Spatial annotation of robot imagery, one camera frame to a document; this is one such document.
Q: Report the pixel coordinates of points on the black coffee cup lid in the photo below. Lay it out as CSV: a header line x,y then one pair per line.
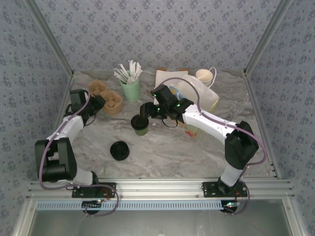
x,y
138,122

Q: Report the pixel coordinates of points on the olive green paper coffee cup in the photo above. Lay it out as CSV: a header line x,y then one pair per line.
x,y
141,132

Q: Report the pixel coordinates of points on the colourful paper gift bag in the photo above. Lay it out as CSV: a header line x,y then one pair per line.
x,y
206,96

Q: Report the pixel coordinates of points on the stack of white paper cups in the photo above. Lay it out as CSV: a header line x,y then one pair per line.
x,y
203,75

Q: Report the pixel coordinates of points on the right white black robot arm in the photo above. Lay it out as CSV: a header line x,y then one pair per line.
x,y
209,123

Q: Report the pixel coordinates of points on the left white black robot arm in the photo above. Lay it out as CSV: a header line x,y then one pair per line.
x,y
69,127

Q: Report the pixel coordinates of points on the mint green cup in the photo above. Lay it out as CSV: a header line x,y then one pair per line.
x,y
130,93

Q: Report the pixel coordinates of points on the white napkin stack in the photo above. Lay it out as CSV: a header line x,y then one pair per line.
x,y
163,75

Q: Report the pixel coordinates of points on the white paper-wrapped straw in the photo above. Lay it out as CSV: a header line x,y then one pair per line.
x,y
123,71
137,70
119,73
131,67
134,78

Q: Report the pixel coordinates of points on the small black controller board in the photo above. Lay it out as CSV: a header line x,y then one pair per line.
x,y
92,204
230,206

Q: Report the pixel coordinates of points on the grey metal panel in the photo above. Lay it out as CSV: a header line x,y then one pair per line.
x,y
157,223

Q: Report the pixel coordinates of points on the aluminium table side rail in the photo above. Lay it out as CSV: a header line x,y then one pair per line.
x,y
260,118
69,82

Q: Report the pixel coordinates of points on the aluminium frame post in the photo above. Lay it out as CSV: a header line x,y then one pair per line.
x,y
51,37
265,37

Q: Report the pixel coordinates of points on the aluminium frame rail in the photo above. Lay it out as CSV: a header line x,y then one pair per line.
x,y
157,188

